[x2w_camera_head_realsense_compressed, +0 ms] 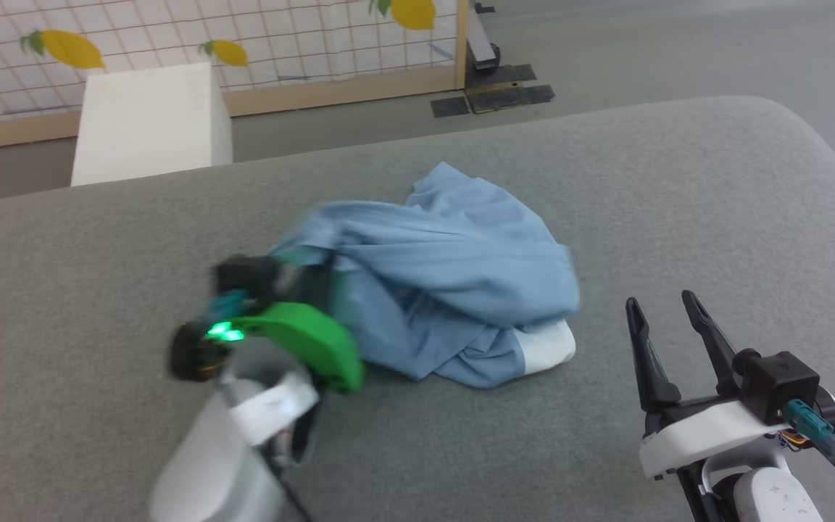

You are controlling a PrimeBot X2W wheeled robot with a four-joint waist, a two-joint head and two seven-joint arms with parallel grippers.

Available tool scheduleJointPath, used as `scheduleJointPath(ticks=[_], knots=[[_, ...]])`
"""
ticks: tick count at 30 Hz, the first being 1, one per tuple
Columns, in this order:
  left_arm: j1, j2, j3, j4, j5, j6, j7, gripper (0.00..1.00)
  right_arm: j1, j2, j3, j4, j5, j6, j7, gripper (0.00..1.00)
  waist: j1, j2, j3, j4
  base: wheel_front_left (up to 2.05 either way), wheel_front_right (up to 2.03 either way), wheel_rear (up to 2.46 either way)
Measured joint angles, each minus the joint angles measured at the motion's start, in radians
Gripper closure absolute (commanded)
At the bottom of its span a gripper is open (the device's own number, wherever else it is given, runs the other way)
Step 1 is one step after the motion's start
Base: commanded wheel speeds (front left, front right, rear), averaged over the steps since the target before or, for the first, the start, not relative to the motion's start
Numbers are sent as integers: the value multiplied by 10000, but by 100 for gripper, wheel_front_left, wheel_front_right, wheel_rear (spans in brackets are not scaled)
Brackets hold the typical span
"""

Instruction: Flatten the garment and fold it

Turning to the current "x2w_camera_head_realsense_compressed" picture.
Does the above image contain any black cable teal connector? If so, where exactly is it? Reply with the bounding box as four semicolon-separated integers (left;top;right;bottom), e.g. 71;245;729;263
782;399;835;522

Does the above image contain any black floor mat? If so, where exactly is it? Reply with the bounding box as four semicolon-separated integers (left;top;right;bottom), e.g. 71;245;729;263
431;85;556;118
465;64;537;89

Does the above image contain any grey fabric sofa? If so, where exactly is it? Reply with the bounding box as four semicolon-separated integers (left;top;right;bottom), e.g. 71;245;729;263
0;96;835;522

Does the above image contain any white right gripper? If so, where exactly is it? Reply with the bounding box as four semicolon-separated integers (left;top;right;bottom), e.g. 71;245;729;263
626;289;784;481

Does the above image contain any lemon print grid partition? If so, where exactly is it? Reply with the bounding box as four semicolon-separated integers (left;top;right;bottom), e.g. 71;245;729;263
0;0;470;153

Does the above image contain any grey metal stand post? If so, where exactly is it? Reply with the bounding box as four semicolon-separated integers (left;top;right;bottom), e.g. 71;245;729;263
467;0;502;71

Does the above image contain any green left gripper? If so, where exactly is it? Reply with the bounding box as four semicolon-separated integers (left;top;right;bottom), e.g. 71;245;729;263
207;250;366;396

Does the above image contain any white box cabinet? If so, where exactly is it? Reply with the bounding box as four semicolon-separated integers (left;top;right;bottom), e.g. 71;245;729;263
71;62;233;187

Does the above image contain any light blue polo shirt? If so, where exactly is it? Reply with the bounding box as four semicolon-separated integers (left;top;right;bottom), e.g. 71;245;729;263
270;162;582;390

